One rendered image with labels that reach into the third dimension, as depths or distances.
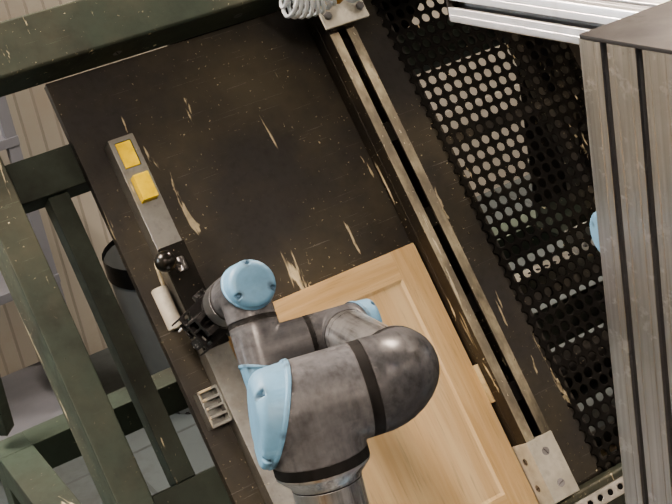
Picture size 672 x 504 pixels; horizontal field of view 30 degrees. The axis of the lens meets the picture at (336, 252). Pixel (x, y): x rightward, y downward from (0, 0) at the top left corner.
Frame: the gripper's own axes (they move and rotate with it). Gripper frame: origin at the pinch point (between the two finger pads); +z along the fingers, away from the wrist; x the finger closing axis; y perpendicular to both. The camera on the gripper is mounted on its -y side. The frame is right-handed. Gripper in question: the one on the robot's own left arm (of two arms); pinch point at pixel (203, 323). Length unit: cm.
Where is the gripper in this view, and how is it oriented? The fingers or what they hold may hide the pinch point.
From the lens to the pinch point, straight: 216.5
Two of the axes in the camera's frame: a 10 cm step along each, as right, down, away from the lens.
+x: 6.9, 7.3, 0.5
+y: -6.4, 6.4, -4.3
